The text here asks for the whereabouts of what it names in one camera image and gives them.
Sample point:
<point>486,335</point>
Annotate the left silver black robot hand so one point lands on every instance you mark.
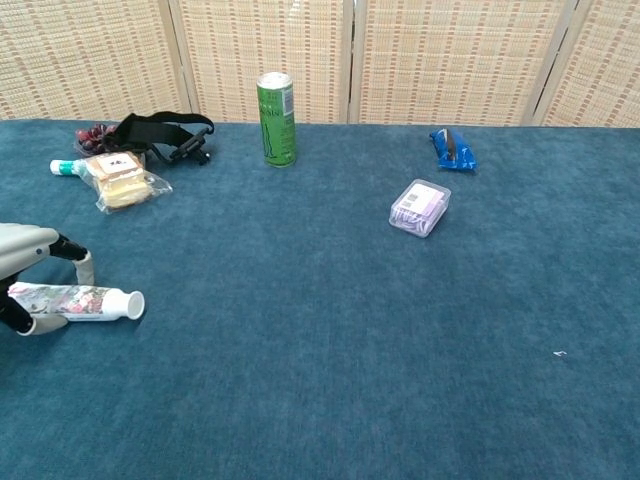
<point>22,245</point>

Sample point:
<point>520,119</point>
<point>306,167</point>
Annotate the floral print toothpaste tube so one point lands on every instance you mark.
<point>75,300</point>

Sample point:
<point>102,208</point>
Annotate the white tube with teal label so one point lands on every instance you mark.
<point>67,167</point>

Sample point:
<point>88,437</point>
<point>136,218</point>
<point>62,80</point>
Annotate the bagged sliced bread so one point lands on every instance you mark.
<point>122,182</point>

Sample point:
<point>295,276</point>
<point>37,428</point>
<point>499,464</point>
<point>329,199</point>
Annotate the dark red grape bunch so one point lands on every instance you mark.
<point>92,137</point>

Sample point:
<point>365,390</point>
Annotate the bamboo folding screen panel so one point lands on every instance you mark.
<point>265,40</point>
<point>600,65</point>
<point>85,55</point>
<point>450,60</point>

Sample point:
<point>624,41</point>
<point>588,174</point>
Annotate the green drink can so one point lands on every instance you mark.
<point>276,125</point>

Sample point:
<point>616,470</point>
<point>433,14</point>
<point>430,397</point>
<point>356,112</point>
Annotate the blue felt table mat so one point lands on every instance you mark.
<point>320,325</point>

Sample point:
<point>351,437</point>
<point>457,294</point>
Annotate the clear box purple contents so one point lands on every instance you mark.
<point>420,207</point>

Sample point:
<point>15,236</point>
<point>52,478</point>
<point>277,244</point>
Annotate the blue snack packet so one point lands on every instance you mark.
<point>452,152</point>

